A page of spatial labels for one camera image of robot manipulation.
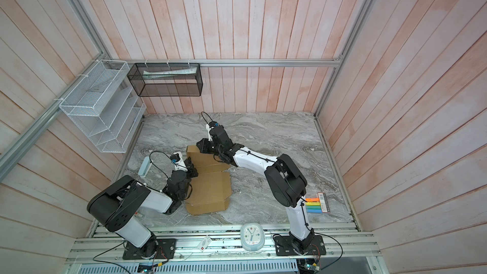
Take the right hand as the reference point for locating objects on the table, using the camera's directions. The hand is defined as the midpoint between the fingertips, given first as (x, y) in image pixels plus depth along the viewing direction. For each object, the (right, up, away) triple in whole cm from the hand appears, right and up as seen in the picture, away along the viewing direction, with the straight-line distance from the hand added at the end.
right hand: (196, 145), depth 88 cm
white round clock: (+26, -36, -13) cm, 46 cm away
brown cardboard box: (+7, -20, +2) cm, 21 cm away
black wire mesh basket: (-20, +36, +16) cm, 44 cm away
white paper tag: (+6, -39, -14) cm, 42 cm away
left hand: (-3, -7, +3) cm, 8 cm away
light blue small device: (-27, -11, +5) cm, 29 cm away
